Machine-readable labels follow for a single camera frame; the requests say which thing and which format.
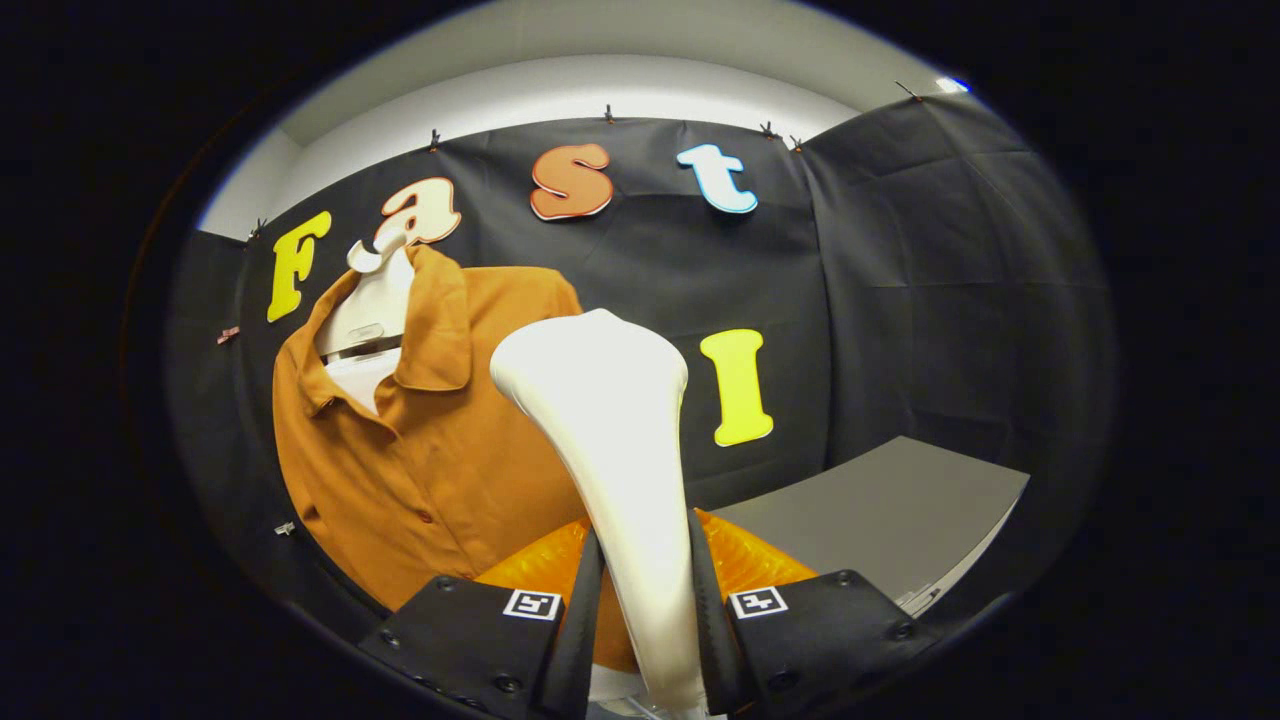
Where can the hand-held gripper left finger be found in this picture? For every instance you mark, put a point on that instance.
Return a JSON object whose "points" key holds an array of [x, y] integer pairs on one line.
{"points": [[470, 630]]}

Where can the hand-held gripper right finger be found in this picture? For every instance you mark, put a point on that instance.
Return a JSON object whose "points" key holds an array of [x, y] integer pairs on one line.
{"points": [[820, 630]]}

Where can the black backdrop cloth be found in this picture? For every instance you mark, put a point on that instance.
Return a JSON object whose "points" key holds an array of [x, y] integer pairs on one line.
{"points": [[900, 300]]}

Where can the row of black clips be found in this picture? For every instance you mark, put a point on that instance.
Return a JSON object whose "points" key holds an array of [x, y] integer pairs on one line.
{"points": [[608, 113]]}

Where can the white mannequin torso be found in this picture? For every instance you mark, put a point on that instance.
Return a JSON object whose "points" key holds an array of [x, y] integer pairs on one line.
{"points": [[375, 300]]}

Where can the small ceiling light panel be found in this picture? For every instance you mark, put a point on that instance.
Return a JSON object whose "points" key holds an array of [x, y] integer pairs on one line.
{"points": [[952, 85]]}

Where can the orange button-up shirt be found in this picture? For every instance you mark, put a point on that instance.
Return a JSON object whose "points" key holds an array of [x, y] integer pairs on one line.
{"points": [[450, 480]]}

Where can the grey table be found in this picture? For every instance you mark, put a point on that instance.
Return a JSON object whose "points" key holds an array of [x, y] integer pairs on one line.
{"points": [[870, 510]]}

